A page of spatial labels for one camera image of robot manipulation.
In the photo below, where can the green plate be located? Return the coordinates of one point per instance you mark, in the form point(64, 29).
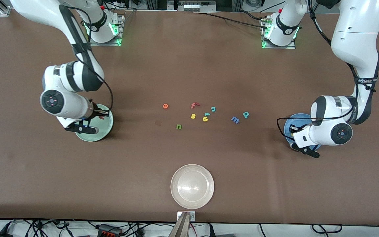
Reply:
point(105, 130)

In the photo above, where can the aluminium frame profile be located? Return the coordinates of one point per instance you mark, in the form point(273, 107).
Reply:
point(3, 11)

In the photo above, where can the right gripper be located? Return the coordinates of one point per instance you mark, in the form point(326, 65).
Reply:
point(99, 113)

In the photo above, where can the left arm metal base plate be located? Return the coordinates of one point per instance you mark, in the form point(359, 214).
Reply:
point(280, 47)

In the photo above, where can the teal letter p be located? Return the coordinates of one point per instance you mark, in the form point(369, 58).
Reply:
point(244, 114)

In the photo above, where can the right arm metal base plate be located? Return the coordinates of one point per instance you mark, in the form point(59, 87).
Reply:
point(107, 44)

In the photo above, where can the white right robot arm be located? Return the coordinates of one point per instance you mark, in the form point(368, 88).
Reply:
point(61, 82)

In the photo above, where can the small metal bracket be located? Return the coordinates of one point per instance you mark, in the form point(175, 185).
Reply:
point(193, 216)

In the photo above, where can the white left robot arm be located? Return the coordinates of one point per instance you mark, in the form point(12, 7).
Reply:
point(357, 33)

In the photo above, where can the grey camera pole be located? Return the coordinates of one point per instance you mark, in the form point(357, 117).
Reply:
point(181, 227)

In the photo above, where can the beige plate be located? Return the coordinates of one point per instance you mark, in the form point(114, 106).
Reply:
point(192, 186)

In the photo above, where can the black orange power strip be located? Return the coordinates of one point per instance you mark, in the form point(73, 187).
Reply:
point(109, 230)

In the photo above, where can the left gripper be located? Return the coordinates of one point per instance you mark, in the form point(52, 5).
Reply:
point(295, 129)

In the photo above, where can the blue letter m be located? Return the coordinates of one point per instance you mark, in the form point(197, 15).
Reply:
point(235, 119)

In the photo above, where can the blue plate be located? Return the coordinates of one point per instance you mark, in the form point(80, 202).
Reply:
point(299, 118)

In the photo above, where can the red letter f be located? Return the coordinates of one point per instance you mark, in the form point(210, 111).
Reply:
point(193, 105)

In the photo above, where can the grey metal box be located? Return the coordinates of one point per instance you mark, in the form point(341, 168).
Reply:
point(194, 6)

